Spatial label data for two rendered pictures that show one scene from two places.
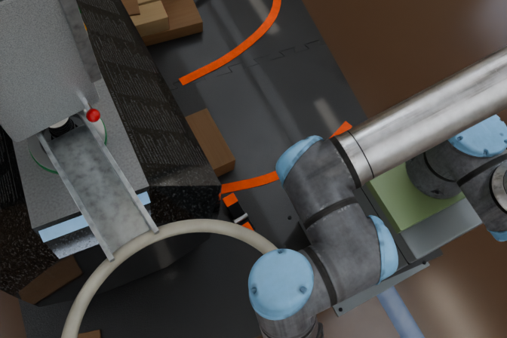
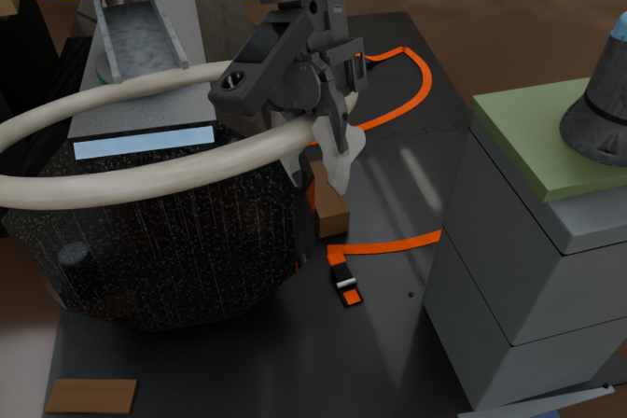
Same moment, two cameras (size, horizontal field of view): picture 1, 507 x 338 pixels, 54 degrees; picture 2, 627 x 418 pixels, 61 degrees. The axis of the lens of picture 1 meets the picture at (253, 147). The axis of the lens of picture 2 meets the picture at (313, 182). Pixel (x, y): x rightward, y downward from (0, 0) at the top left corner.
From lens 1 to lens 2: 0.77 m
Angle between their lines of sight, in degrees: 23
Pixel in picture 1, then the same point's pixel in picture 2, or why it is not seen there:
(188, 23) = not seen: hidden behind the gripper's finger
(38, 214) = (79, 127)
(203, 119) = (320, 169)
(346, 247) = not seen: outside the picture
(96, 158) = (148, 21)
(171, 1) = not seen: hidden behind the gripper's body
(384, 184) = (525, 141)
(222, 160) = (334, 210)
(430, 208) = (596, 174)
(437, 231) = (608, 208)
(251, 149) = (373, 214)
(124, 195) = (164, 49)
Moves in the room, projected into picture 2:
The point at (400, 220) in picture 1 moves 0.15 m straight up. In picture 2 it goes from (549, 179) to (576, 118)
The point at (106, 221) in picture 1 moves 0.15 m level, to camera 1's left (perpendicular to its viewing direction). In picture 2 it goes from (132, 65) to (67, 47)
